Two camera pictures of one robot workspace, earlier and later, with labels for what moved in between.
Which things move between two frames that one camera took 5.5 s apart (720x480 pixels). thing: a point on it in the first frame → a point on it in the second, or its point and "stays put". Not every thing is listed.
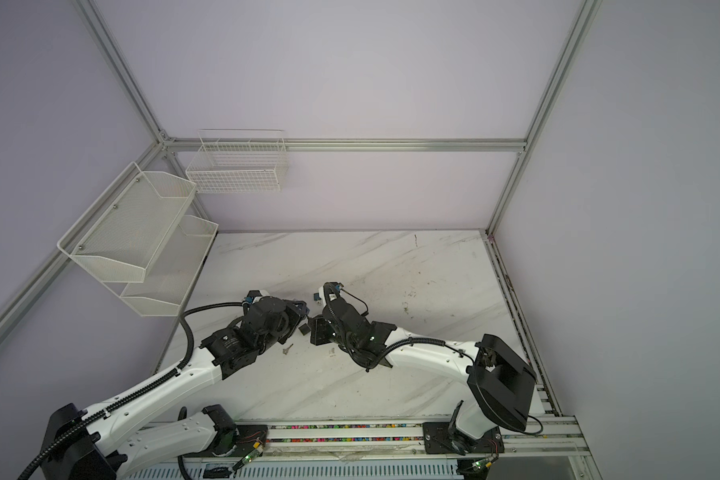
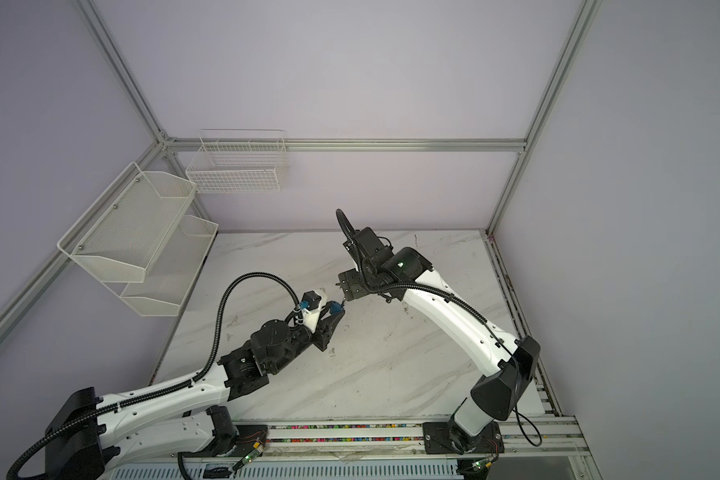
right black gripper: x=316 y=330 → x=348 y=285
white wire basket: x=239 y=160 stays put
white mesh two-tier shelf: x=137 y=240 stays put
